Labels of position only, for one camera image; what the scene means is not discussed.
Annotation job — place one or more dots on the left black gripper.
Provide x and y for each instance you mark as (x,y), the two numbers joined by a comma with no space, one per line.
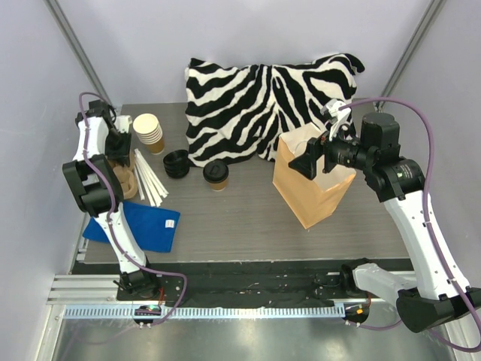
(118,147)

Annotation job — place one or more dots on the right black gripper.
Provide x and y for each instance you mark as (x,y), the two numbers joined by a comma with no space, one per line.
(325,153)

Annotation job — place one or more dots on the brown paper takeout bag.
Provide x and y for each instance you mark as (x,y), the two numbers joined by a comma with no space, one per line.
(310,200)

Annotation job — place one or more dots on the brown paper coffee cup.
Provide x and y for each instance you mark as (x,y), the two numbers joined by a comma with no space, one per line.
(218,186)

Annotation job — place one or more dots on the black plastic cup lid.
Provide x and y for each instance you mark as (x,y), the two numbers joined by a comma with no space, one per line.
(215,171)

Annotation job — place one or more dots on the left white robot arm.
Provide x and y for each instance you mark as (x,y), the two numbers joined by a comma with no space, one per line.
(98,192)

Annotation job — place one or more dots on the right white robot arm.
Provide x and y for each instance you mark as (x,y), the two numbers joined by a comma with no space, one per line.
(440,293)

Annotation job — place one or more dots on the stack of paper cups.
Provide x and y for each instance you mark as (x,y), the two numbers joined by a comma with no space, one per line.
(148,130)

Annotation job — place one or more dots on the cardboard cup carrier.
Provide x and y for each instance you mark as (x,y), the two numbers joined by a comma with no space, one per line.
(127,179)

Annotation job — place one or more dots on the white paper straws bundle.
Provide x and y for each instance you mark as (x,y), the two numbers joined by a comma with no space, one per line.
(150,188)

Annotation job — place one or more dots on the stack of black lids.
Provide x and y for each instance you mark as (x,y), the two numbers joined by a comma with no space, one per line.
(176,164)

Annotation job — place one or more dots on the zebra print pillow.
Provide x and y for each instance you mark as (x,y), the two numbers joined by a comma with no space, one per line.
(236,113)

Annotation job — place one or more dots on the blue folded cloth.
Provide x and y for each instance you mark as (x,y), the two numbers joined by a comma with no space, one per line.
(153,228)

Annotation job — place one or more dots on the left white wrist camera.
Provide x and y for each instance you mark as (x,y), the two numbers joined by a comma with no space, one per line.
(123,123)

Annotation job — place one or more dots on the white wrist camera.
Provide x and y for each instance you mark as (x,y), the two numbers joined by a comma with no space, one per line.
(123,123)
(338,115)

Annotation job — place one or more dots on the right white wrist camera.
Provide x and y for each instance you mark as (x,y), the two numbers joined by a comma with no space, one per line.
(338,115)

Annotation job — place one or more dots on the white slotted cable duct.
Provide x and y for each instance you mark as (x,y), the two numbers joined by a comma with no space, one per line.
(143,312)

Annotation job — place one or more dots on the aluminium frame rail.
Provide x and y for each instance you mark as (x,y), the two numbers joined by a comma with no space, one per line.
(82,289)

